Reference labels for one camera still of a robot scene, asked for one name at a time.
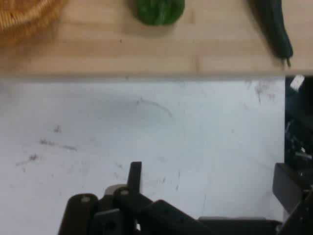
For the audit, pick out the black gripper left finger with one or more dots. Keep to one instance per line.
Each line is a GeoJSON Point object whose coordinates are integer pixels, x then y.
{"type": "Point", "coordinates": [156, 215]}

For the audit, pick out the long dark green cucumber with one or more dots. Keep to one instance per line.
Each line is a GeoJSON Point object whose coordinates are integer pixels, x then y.
{"type": "Point", "coordinates": [276, 27]}

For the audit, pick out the bamboo cutting board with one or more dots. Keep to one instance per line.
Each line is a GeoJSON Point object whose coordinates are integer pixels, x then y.
{"type": "Point", "coordinates": [151, 49]}

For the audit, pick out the green bell pepper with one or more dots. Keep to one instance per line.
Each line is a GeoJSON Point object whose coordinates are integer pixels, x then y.
{"type": "Point", "coordinates": [159, 11]}

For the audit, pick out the black round device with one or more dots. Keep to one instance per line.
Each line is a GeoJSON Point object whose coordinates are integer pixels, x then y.
{"type": "Point", "coordinates": [299, 127]}

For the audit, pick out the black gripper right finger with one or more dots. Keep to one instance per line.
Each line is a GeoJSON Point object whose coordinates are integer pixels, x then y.
{"type": "Point", "coordinates": [288, 191]}

